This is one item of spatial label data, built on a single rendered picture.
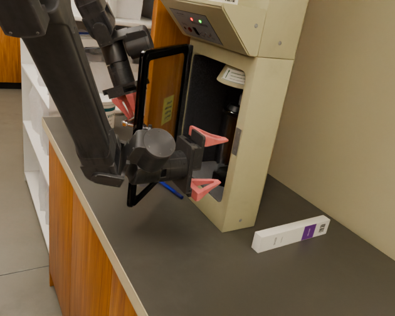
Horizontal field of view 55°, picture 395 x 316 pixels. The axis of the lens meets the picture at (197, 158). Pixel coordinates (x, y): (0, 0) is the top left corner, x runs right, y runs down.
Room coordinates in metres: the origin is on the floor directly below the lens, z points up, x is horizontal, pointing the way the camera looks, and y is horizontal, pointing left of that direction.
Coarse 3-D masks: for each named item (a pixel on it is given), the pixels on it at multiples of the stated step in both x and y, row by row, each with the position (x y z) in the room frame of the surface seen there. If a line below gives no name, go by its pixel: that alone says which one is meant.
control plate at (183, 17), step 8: (176, 16) 1.07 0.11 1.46; (184, 16) 1.02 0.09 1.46; (192, 16) 0.98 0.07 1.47; (200, 16) 0.94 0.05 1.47; (184, 24) 1.06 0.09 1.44; (192, 24) 1.01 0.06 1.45; (200, 24) 0.97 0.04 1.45; (208, 24) 0.93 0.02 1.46; (192, 32) 1.05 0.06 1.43; (208, 32) 0.96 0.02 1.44; (208, 40) 1.00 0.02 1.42; (216, 40) 0.96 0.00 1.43
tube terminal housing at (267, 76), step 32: (256, 0) 0.92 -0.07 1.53; (288, 0) 0.91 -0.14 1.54; (288, 32) 0.92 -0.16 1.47; (256, 64) 0.88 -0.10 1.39; (288, 64) 0.93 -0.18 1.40; (256, 96) 0.89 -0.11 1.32; (256, 128) 0.90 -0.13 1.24; (256, 160) 0.92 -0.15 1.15; (224, 192) 0.90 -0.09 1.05; (256, 192) 0.93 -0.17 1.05; (224, 224) 0.88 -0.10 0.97
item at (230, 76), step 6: (228, 66) 1.02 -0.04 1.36; (222, 72) 1.03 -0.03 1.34; (228, 72) 1.01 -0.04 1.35; (234, 72) 1.00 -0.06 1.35; (240, 72) 0.99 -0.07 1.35; (222, 78) 1.01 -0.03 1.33; (228, 78) 1.00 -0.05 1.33; (234, 78) 0.99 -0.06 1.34; (240, 78) 0.98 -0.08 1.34; (228, 84) 0.99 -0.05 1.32; (234, 84) 0.98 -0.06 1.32; (240, 84) 0.97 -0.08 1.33
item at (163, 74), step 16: (160, 64) 0.94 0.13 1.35; (176, 64) 1.05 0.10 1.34; (160, 80) 0.95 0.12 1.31; (176, 80) 1.07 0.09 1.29; (160, 96) 0.96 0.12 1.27; (176, 96) 1.09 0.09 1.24; (144, 112) 0.88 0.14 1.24; (160, 112) 0.98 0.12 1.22; (176, 112) 1.11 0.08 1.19; (160, 128) 0.99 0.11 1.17; (128, 192) 0.84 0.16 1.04
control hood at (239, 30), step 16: (176, 0) 1.00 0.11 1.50; (192, 0) 0.92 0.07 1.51; (208, 16) 0.90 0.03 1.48; (224, 16) 0.84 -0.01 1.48; (240, 16) 0.85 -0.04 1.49; (256, 16) 0.87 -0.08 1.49; (224, 32) 0.89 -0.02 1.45; (240, 32) 0.85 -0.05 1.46; (256, 32) 0.87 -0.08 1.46; (240, 48) 0.88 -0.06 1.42; (256, 48) 0.88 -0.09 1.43
